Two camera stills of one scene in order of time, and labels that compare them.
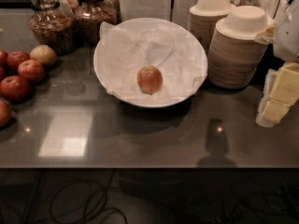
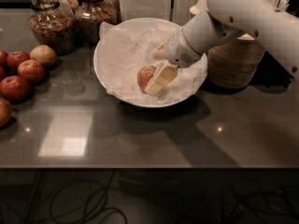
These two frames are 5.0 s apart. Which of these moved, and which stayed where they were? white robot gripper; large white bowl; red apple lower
Moved: white robot gripper
Stayed: red apple lower; large white bowl
